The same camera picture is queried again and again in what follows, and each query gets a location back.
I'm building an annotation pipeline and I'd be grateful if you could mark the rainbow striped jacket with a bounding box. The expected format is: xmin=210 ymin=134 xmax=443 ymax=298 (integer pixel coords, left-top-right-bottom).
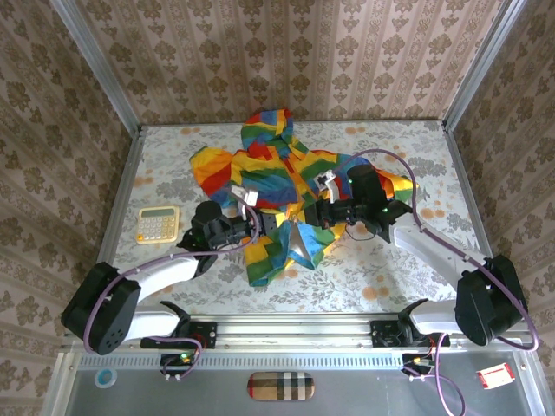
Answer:
xmin=189 ymin=107 xmax=420 ymax=288

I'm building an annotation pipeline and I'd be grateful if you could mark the cream calculator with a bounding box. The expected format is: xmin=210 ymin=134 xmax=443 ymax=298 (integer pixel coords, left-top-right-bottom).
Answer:
xmin=136 ymin=205 xmax=181 ymax=246

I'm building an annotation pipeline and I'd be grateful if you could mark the small black circuit board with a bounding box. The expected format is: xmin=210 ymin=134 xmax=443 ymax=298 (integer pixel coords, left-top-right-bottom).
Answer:
xmin=402 ymin=353 xmax=437 ymax=377
xmin=160 ymin=353 xmax=196 ymax=376

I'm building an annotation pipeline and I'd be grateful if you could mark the plaid fabric patch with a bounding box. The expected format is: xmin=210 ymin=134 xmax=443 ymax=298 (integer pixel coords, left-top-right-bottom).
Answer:
xmin=246 ymin=371 xmax=316 ymax=402

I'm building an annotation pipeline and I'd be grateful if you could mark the grey metal shelf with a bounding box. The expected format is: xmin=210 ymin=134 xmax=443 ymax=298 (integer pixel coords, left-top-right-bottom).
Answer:
xmin=41 ymin=346 xmax=550 ymax=416

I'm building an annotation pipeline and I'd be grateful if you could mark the blue white tape roll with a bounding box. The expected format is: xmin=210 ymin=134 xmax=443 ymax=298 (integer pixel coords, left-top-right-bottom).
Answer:
xmin=94 ymin=367 xmax=118 ymax=388

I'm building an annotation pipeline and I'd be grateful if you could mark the red and white card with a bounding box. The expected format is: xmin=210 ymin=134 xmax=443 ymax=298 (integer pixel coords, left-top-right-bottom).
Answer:
xmin=475 ymin=362 xmax=516 ymax=389

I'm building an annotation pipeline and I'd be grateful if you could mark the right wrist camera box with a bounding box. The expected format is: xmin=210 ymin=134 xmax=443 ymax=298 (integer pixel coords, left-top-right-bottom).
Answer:
xmin=312 ymin=170 xmax=344 ymax=204

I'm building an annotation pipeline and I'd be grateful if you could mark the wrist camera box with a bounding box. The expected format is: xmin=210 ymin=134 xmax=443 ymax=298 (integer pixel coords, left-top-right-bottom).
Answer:
xmin=229 ymin=185 xmax=260 ymax=208
xmin=312 ymin=170 xmax=344 ymax=204

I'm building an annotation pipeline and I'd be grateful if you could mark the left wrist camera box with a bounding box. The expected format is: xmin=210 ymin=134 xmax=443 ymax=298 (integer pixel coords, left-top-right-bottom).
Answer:
xmin=229 ymin=185 xmax=260 ymax=208

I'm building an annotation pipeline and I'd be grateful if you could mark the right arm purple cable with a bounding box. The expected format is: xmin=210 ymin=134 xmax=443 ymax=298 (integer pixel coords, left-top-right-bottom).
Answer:
xmin=331 ymin=148 xmax=540 ymax=416

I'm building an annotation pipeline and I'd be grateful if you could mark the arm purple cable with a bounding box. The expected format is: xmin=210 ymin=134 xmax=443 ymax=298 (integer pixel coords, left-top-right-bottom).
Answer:
xmin=82 ymin=185 xmax=264 ymax=382
xmin=331 ymin=148 xmax=540 ymax=416

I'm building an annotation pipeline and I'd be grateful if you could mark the aluminium table side rail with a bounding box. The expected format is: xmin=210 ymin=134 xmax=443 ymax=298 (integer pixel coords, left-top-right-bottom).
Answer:
xmin=441 ymin=120 xmax=515 ymax=313
xmin=80 ymin=125 xmax=147 ymax=317

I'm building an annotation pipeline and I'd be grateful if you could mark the long aluminium base rail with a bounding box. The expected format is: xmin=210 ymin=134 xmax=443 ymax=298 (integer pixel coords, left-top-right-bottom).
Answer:
xmin=60 ymin=315 xmax=532 ymax=350

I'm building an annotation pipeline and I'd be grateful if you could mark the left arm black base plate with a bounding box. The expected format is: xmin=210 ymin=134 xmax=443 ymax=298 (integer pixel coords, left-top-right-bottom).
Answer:
xmin=140 ymin=321 xmax=218 ymax=349

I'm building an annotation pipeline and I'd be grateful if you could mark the grey slotted cable duct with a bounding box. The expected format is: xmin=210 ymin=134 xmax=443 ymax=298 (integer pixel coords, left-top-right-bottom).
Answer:
xmin=77 ymin=351 xmax=407 ymax=369

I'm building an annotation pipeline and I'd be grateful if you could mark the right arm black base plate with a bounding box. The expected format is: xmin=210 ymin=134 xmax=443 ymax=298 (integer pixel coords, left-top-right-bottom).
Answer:
xmin=370 ymin=320 xmax=451 ymax=348

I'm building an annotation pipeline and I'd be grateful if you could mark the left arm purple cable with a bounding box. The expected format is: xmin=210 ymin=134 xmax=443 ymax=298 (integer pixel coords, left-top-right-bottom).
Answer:
xmin=82 ymin=185 xmax=264 ymax=382

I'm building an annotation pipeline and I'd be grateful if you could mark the aluminium frame post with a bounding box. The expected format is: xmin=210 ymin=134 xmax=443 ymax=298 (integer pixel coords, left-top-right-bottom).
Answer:
xmin=441 ymin=0 xmax=528 ymax=131
xmin=49 ymin=0 xmax=144 ymax=131

